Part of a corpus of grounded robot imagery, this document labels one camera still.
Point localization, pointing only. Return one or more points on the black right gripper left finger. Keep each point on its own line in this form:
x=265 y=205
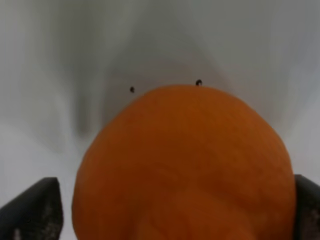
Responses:
x=35 y=214

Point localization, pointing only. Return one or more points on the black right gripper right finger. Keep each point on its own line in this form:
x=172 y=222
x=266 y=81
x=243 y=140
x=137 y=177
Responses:
x=307 y=214

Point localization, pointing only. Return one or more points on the orange fruit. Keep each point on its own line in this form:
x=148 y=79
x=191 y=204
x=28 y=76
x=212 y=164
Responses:
x=185 y=162

